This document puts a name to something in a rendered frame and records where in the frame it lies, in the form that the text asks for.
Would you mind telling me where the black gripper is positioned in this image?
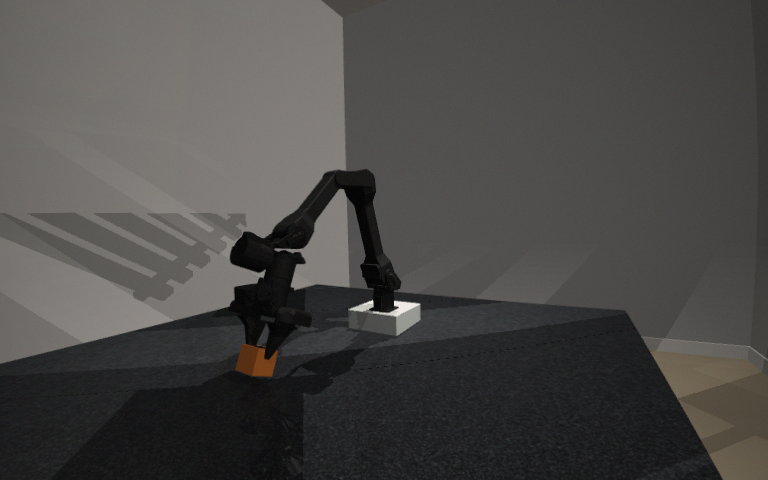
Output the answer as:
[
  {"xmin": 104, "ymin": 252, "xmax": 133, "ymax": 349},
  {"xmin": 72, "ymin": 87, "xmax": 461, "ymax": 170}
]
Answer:
[{"xmin": 228, "ymin": 275, "xmax": 312, "ymax": 360}]

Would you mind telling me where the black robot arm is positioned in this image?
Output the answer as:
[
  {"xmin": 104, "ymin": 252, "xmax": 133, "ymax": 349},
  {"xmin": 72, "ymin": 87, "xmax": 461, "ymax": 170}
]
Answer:
[{"xmin": 230, "ymin": 169, "xmax": 401, "ymax": 313}]

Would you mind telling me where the orange block with dark square side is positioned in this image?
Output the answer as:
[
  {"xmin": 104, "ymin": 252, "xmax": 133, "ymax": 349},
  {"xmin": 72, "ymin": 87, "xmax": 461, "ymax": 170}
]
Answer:
[{"xmin": 236, "ymin": 344, "xmax": 278, "ymax": 377}]

